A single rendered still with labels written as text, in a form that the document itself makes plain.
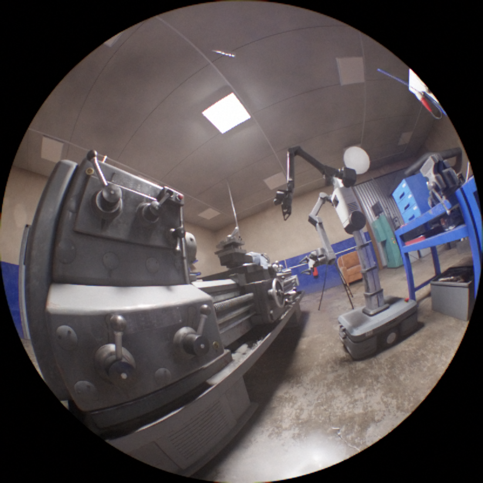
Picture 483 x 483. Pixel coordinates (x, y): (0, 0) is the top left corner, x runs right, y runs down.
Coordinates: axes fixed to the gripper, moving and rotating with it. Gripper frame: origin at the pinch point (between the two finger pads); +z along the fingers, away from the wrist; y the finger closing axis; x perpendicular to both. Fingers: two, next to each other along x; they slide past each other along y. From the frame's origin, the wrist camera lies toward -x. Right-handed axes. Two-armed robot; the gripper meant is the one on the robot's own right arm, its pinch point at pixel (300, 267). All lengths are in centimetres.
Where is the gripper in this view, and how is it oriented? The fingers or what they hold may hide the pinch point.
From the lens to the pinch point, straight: 117.9
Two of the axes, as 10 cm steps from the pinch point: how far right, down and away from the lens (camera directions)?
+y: -1.3, 6.5, -7.4
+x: 5.1, 6.9, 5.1
